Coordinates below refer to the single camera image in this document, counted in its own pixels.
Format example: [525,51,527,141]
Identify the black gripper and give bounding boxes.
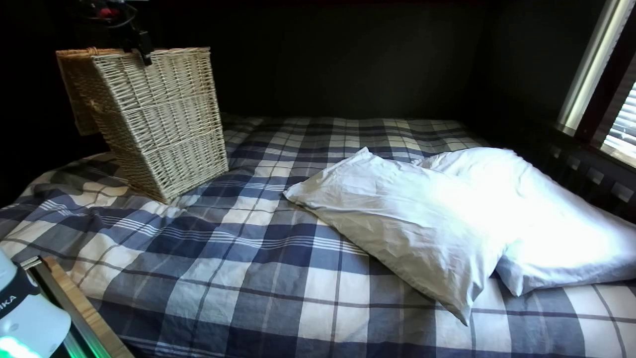
[76,0,157,67]

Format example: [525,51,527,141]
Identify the woven wicker laundry basket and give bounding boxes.
[54,45,231,205]

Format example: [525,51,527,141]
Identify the blue plaid bed sheet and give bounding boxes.
[0,115,636,358]

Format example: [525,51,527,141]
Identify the greyish white pillow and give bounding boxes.
[283,145,533,326]

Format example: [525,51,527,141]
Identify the bright white pillow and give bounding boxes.
[416,145,636,298]

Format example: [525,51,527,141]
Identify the dark bunk bed frame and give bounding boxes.
[529,121,636,224]

